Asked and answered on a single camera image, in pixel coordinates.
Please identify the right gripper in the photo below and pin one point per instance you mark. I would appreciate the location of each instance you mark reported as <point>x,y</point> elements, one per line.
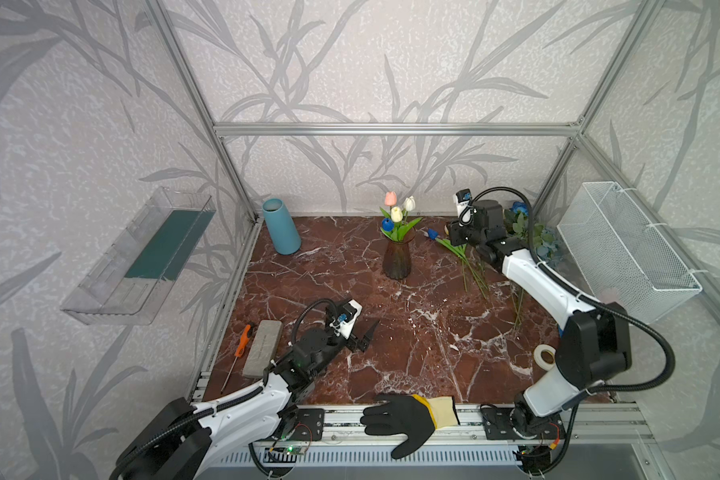
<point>458,234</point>

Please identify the blue tulip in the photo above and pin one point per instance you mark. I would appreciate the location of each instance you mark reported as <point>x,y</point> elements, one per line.
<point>388,228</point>
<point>475,271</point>

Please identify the white tulip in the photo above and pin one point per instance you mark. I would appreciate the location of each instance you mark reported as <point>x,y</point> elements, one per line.
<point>405,225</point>

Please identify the pale cream tulip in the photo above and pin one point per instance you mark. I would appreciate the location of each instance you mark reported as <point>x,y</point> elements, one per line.
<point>397,216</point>

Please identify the pink glass vase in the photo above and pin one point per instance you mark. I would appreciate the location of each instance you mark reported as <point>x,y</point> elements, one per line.
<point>397,260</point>

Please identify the pink tulip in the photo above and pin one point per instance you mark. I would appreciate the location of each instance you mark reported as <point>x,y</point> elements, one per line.
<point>389,202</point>

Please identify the teal ceramic vase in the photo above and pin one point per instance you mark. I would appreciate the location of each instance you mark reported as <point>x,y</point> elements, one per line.
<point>281,227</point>

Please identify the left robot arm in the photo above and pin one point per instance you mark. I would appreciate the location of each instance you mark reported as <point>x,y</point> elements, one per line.
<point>185,439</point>

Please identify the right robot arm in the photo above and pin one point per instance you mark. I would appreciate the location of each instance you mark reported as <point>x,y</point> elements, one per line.
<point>595,341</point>

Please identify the blue green flower bouquet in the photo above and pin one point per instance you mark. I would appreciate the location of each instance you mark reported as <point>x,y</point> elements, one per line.
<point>545,243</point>

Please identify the black and yellow work glove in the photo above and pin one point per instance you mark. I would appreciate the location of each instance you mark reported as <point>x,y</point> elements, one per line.
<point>414,416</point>

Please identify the grey sharpening stone block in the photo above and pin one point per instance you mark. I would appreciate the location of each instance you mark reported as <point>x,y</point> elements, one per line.
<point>263,348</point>

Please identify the white tape roll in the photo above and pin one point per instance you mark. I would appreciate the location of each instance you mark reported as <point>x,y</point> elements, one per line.
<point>544,356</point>

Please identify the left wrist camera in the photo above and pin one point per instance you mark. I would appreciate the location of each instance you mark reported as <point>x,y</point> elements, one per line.
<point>344,321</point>

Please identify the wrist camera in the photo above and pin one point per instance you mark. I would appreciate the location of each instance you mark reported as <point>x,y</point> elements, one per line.
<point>463,199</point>
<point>344,321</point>

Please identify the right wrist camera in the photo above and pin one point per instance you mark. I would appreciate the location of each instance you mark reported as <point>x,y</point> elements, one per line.
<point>463,199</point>

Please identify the orange handled screwdriver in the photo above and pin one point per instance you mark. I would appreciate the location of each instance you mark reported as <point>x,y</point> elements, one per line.
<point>240,350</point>

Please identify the white wire basket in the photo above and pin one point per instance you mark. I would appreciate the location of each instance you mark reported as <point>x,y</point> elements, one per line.
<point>622,255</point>

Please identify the clear acrylic wall shelf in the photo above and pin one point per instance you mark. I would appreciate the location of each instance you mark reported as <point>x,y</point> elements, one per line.
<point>129,284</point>

